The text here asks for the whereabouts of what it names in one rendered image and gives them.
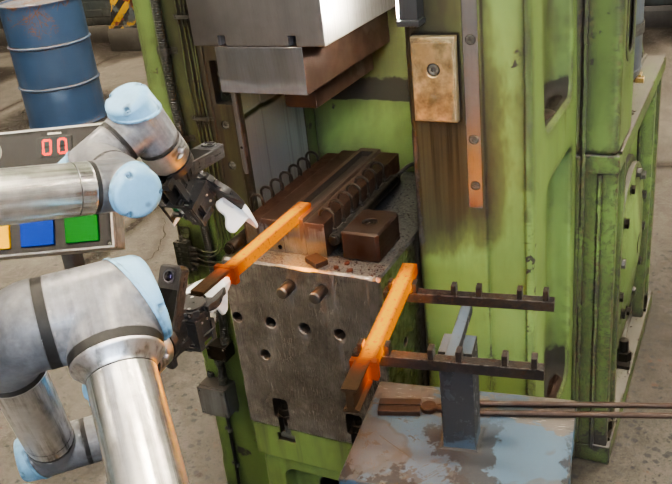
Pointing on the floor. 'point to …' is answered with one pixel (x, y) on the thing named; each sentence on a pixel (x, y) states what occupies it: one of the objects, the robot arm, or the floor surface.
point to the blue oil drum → (53, 59)
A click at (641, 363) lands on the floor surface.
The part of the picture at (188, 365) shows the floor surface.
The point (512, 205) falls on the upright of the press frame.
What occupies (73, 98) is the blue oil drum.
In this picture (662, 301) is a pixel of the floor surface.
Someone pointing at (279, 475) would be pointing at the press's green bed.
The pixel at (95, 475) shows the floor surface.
